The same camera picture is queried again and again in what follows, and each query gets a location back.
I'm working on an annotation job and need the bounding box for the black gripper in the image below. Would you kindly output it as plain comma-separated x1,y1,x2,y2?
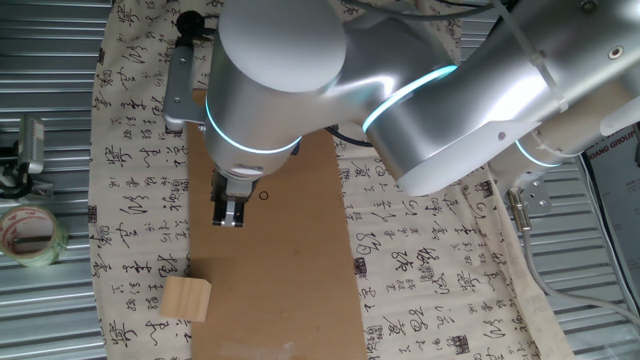
209,167,260,229

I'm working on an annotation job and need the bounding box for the light wooden block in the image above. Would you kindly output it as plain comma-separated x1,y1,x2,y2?
158,275,213,324

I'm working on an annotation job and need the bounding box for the brown cardboard sheet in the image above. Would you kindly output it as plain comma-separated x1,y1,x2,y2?
185,87,370,360

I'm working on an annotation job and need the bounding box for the clear packing tape roll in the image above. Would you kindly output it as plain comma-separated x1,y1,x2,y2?
0,203,70,269

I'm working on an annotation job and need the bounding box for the white calligraphy print cloth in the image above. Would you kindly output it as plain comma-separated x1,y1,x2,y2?
87,0,576,360

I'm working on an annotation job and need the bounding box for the white zip tie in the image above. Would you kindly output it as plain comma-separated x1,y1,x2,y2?
492,0,570,115

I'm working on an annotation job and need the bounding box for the dark printed poster board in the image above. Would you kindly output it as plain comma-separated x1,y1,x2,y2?
581,127,640,306

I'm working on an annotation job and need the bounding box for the black round cable plug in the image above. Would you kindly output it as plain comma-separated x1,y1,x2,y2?
175,9,217,49

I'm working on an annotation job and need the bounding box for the silver finned camera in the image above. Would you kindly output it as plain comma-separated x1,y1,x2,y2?
16,113,46,175

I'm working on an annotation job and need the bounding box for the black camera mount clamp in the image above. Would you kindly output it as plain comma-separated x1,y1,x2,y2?
0,144,55,200

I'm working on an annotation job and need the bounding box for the metal cable connector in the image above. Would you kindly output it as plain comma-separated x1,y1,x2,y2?
504,187,533,233

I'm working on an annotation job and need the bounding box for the silver metal bracket plate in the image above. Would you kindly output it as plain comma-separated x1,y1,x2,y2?
513,171,553,217

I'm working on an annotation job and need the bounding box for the thick grey cable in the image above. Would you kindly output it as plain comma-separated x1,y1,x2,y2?
519,227,640,329

